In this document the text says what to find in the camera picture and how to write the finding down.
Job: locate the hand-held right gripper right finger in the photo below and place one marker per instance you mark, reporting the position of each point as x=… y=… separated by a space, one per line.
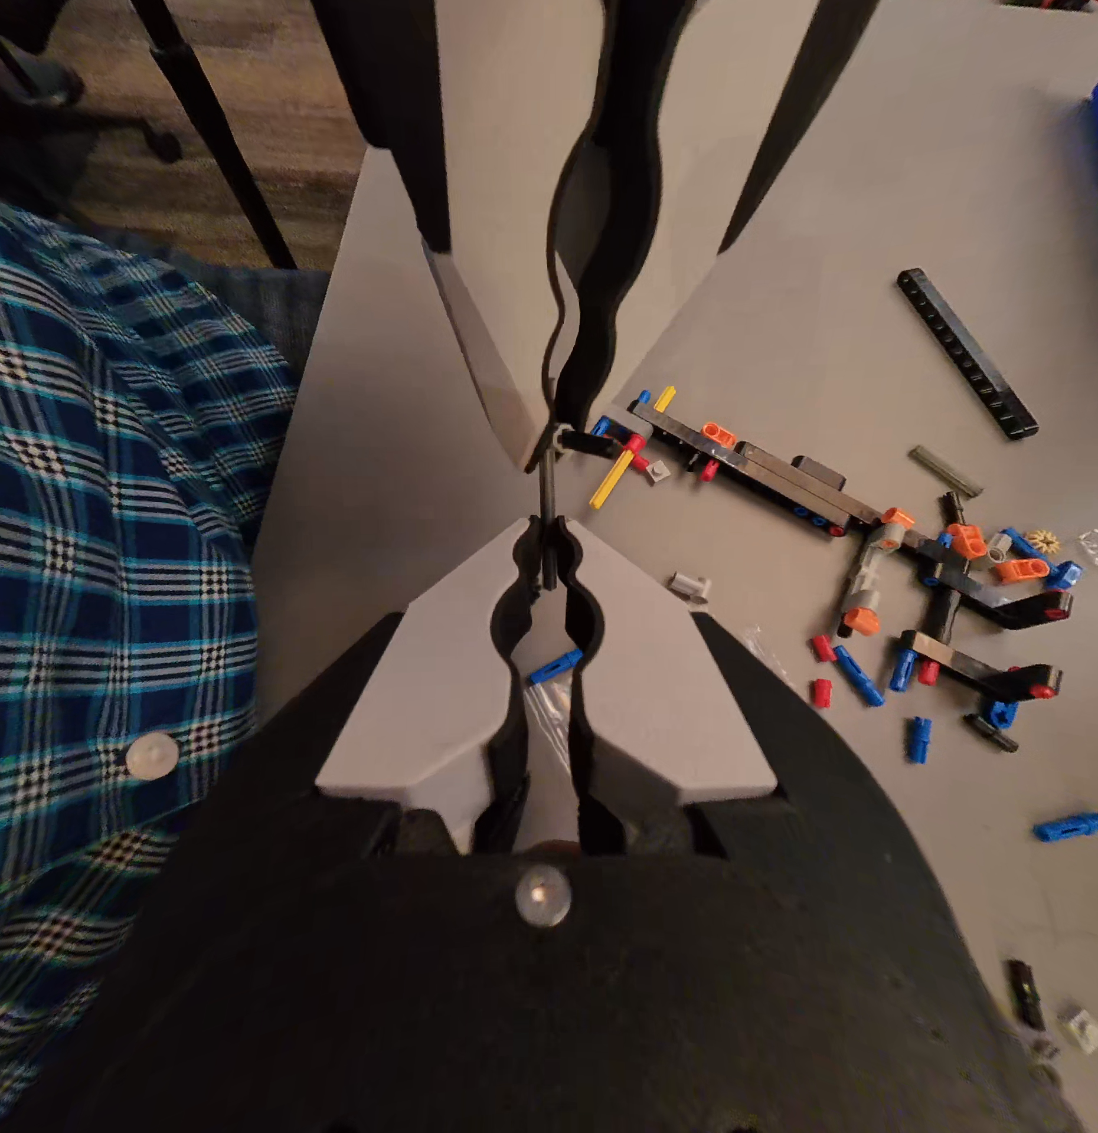
x=673 y=699

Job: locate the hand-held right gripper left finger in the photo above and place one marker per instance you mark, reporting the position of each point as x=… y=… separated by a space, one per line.
x=417 y=699

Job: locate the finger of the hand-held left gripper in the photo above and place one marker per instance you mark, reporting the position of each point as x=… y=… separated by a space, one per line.
x=745 y=89
x=496 y=176

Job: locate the black axle grey connector assembly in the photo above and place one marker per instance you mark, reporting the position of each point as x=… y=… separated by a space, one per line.
x=547 y=513

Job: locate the black axle with connector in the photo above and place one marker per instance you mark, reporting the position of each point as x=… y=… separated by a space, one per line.
x=953 y=512

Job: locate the light grey lego pin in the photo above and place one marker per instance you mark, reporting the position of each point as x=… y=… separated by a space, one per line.
x=688 y=586

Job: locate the blue lego pin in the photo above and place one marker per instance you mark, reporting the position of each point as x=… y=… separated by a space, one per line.
x=918 y=739
x=1071 y=826
x=859 y=675
x=557 y=666

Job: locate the red lego bush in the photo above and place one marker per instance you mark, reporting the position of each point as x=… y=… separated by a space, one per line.
x=823 y=693
x=823 y=647

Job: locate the small grey lego plate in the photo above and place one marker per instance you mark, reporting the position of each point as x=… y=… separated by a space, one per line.
x=1080 y=1031
x=658 y=471

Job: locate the black lego pin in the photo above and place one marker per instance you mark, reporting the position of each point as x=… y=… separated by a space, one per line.
x=991 y=735

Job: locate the orange lego connector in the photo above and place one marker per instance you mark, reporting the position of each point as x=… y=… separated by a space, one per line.
x=1020 y=570
x=966 y=540

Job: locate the long black lego beam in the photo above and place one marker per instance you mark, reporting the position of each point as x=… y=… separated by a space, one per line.
x=965 y=354

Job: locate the dark grey lego axle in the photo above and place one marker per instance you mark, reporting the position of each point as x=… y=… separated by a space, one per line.
x=946 y=471

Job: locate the light grey lego connector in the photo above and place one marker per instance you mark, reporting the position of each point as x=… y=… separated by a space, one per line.
x=1000 y=547

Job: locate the tan lego gear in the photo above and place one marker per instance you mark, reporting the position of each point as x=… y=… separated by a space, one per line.
x=1042 y=543

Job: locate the blue lego axle with connector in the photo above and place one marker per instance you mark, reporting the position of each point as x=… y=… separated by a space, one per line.
x=1064 y=575

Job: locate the black lego pin connector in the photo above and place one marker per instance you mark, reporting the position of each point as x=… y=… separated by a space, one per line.
x=1028 y=996

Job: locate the dark grey lego connector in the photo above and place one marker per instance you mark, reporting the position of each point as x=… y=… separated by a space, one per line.
x=1045 y=1047

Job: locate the large clear plastic bag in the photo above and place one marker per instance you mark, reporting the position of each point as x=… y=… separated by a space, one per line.
x=547 y=716

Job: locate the black office chair base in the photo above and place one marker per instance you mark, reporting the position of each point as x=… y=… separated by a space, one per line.
x=213 y=115

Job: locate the person's plaid shirt torso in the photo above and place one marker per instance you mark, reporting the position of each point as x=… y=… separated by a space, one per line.
x=89 y=531

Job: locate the black lego frame assembly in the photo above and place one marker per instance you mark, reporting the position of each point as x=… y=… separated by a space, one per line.
x=780 y=478

